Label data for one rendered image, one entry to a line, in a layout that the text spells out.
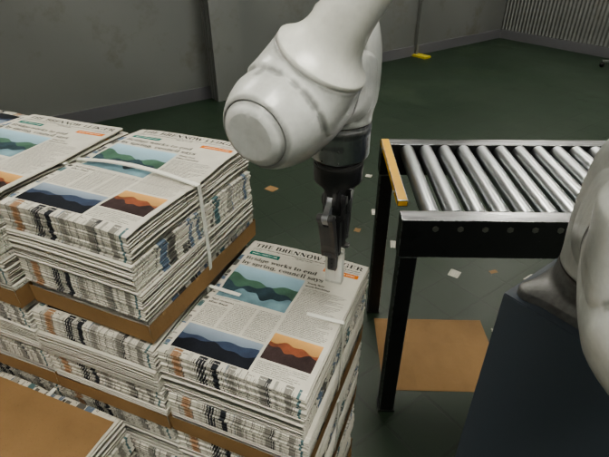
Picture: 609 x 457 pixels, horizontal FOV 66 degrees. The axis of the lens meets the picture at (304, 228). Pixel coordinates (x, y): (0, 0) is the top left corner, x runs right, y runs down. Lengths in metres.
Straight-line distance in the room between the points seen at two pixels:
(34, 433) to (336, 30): 0.97
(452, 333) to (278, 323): 1.32
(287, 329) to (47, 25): 3.77
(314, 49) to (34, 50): 3.98
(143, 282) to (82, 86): 3.75
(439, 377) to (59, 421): 1.32
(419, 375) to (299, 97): 1.58
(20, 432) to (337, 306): 0.68
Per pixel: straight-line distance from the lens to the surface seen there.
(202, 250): 0.93
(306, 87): 0.46
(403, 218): 1.26
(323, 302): 0.93
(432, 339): 2.07
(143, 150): 1.04
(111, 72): 4.53
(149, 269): 0.81
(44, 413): 1.18
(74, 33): 4.41
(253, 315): 0.91
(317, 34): 0.47
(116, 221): 0.79
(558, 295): 0.74
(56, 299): 1.00
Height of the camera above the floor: 1.45
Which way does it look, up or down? 33 degrees down
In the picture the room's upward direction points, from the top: straight up
